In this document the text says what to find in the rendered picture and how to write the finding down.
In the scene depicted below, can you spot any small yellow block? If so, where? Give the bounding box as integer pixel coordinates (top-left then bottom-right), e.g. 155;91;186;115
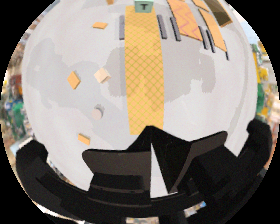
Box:
77;133;90;146

